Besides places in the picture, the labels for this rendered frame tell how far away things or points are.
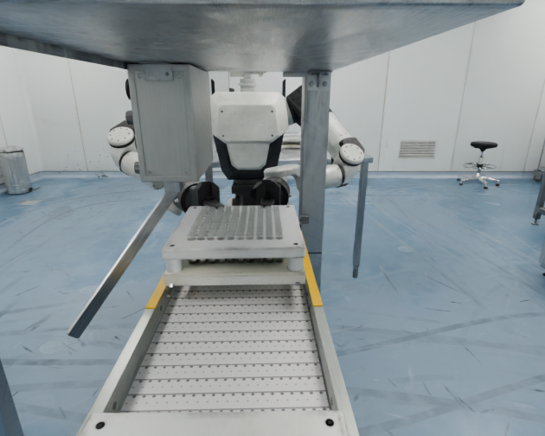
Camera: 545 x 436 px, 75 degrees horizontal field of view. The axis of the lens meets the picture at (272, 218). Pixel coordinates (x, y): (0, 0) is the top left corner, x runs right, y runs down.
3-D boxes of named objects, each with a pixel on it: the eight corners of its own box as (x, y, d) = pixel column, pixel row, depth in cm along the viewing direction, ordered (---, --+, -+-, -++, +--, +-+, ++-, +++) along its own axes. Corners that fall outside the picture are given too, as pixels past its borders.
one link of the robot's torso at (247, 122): (211, 169, 151) (206, 80, 139) (290, 168, 152) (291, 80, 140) (200, 186, 123) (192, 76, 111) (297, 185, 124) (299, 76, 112)
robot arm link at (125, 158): (141, 172, 99) (94, 146, 105) (151, 196, 107) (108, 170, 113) (168, 150, 104) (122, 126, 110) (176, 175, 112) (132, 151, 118)
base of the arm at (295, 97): (298, 139, 133) (288, 115, 137) (330, 127, 132) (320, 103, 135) (291, 117, 119) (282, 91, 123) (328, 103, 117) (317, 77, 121)
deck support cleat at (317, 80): (306, 90, 80) (307, 71, 79) (328, 90, 81) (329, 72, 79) (308, 90, 77) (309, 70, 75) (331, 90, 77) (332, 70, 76)
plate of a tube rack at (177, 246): (305, 258, 60) (306, 246, 60) (161, 259, 60) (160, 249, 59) (294, 212, 84) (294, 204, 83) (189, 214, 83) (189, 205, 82)
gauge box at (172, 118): (169, 161, 85) (161, 72, 78) (214, 161, 85) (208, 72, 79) (139, 182, 64) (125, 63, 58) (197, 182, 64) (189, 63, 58)
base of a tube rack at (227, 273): (304, 284, 62) (305, 272, 61) (164, 285, 62) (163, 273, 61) (293, 232, 85) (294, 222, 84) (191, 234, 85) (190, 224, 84)
